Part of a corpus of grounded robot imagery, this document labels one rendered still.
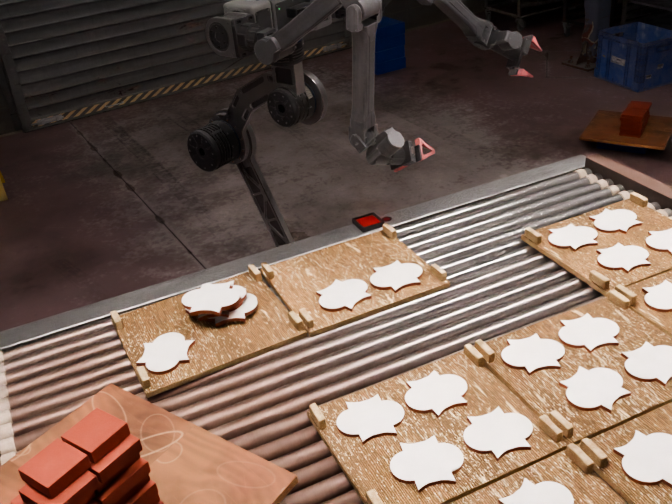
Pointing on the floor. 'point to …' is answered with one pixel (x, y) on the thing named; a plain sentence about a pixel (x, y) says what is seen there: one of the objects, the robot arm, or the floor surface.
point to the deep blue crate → (635, 56)
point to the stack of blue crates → (389, 46)
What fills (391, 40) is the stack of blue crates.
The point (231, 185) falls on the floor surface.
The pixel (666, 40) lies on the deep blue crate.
